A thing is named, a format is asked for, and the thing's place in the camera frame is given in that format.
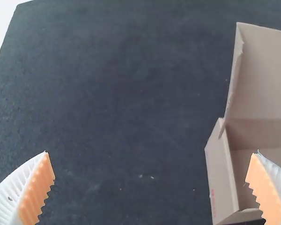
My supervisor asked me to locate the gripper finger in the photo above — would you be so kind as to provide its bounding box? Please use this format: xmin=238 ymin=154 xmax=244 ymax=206
xmin=244 ymin=150 xmax=281 ymax=225
xmin=0 ymin=151 xmax=56 ymax=225

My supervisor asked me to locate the cardboard box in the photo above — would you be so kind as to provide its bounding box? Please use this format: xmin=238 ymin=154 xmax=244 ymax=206
xmin=204 ymin=22 xmax=281 ymax=225

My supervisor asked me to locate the black mat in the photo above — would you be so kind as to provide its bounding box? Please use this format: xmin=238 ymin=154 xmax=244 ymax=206
xmin=0 ymin=0 xmax=281 ymax=225

